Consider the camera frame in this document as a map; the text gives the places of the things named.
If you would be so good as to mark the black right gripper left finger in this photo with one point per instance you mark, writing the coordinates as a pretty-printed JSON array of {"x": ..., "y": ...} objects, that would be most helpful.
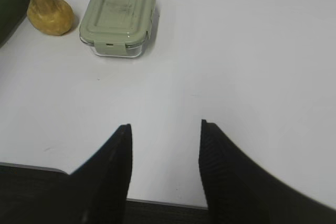
[{"x": 102, "y": 182}]

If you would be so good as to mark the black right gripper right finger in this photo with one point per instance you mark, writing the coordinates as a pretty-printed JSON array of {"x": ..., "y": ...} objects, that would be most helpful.
[{"x": 238, "y": 190}]

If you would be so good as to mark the green lidded glass container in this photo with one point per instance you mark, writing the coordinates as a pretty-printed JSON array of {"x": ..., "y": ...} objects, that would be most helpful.
[{"x": 117, "y": 28}]

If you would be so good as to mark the yellow pear-shaped squash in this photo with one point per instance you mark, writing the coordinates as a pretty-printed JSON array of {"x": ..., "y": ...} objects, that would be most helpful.
[{"x": 51, "y": 17}]

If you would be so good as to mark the dark green cucumber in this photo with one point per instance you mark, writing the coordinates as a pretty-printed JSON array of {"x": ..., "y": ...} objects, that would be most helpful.
[{"x": 12, "y": 12}]

